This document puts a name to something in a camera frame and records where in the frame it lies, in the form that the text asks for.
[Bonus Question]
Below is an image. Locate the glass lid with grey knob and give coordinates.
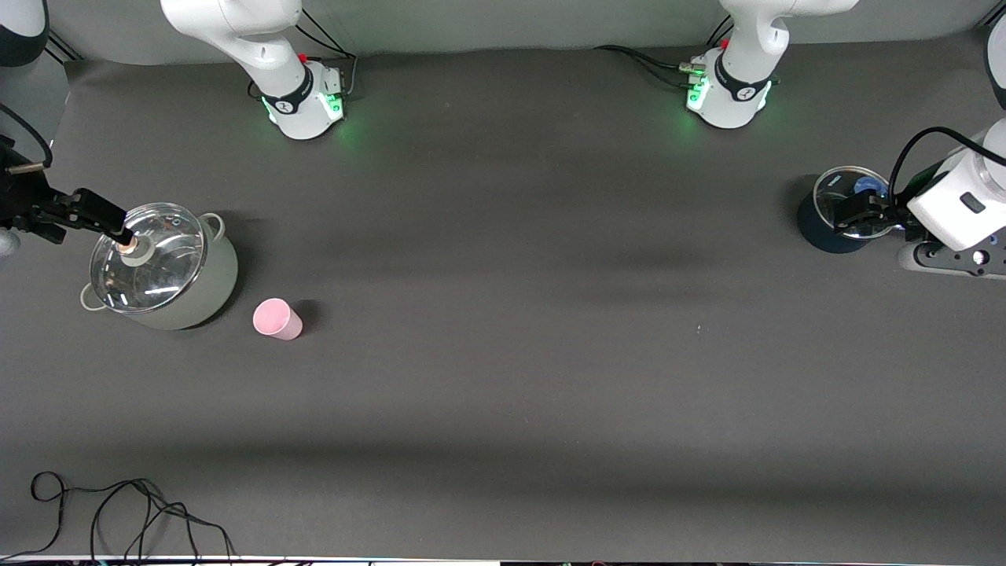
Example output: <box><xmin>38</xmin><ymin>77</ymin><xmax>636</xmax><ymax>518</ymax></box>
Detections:
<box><xmin>89</xmin><ymin>202</ymin><xmax>207</xmax><ymax>314</ymax></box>

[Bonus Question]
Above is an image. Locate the black arm wrist cable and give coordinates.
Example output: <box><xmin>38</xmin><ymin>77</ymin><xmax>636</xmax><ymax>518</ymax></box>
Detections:
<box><xmin>888</xmin><ymin>126</ymin><xmax>987</xmax><ymax>209</ymax></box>
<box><xmin>0</xmin><ymin>102</ymin><xmax>54</xmax><ymax>170</ymax></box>

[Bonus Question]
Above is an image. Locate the black right arm base cable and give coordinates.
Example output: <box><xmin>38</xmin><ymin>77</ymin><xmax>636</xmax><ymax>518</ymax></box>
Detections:
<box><xmin>250</xmin><ymin>8</ymin><xmax>359</xmax><ymax>101</ymax></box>

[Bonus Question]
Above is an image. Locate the dark blue saucepan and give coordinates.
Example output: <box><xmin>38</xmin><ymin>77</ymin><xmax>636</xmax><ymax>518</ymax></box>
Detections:
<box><xmin>796</xmin><ymin>169</ymin><xmax>905</xmax><ymax>254</ymax></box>

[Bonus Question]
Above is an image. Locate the black left arm base cable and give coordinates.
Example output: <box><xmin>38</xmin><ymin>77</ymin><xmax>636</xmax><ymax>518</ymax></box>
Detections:
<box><xmin>593</xmin><ymin>16</ymin><xmax>732</xmax><ymax>89</ymax></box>

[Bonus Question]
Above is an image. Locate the pink plastic cup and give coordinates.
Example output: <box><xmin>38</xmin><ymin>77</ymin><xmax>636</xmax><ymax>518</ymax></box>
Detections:
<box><xmin>252</xmin><ymin>297</ymin><xmax>304</xmax><ymax>341</ymax></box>

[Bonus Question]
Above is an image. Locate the thin black loose cable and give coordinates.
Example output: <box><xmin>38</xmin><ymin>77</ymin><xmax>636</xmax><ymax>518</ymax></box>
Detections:
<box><xmin>0</xmin><ymin>470</ymin><xmax>237</xmax><ymax>563</ymax></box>

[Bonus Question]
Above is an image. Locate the glass lid with blue knob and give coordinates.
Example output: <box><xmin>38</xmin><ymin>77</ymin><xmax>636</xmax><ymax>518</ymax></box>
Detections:
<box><xmin>812</xmin><ymin>165</ymin><xmax>897</xmax><ymax>239</ymax></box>

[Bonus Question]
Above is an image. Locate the grey-green cooking pot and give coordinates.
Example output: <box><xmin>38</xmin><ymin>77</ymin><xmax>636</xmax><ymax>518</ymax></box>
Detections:
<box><xmin>79</xmin><ymin>212</ymin><xmax>239</xmax><ymax>331</ymax></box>

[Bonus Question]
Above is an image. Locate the black right arm wrist cable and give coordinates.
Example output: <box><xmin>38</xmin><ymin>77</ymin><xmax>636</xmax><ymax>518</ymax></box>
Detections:
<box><xmin>0</xmin><ymin>102</ymin><xmax>54</xmax><ymax>170</ymax></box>

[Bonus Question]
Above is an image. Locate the black arm base cable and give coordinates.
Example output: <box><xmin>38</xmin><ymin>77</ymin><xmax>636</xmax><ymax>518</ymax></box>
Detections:
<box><xmin>250</xmin><ymin>8</ymin><xmax>359</xmax><ymax>101</ymax></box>
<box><xmin>593</xmin><ymin>16</ymin><xmax>732</xmax><ymax>89</ymax></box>

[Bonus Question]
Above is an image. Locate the dark grey table mat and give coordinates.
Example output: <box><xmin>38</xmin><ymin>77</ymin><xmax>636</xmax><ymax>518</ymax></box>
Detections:
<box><xmin>0</xmin><ymin>31</ymin><xmax>1006</xmax><ymax>560</ymax></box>

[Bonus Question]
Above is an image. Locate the black left arm wrist cable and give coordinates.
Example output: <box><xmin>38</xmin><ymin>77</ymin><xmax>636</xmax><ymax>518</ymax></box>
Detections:
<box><xmin>888</xmin><ymin>126</ymin><xmax>987</xmax><ymax>209</ymax></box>

